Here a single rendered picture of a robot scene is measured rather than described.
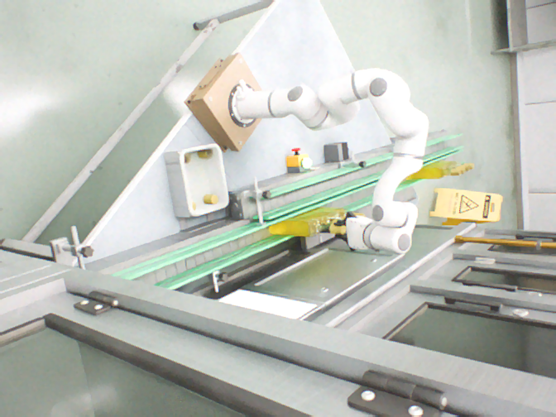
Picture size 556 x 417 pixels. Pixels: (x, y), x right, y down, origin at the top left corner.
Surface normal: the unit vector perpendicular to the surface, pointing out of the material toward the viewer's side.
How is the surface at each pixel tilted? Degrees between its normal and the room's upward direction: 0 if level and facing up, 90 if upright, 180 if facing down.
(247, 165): 0
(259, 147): 0
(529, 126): 90
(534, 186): 90
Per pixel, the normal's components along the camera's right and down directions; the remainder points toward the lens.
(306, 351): -0.66, 0.23
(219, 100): 0.77, 0.10
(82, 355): -0.14, -0.97
